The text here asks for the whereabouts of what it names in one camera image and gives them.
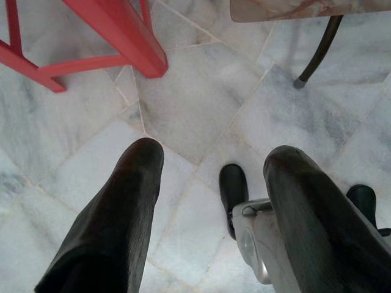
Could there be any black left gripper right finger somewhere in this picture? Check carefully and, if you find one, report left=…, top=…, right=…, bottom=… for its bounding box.
left=263, top=145, right=391, bottom=293

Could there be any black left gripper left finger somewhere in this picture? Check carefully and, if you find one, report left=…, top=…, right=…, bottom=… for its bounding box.
left=34, top=137, right=165, bottom=293

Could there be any red plastic stool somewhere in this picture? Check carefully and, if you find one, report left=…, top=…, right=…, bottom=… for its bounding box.
left=0, top=0, right=169, bottom=93

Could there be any marble pattern table top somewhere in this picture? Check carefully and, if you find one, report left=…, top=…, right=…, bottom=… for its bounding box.
left=229, top=0, right=391, bottom=23

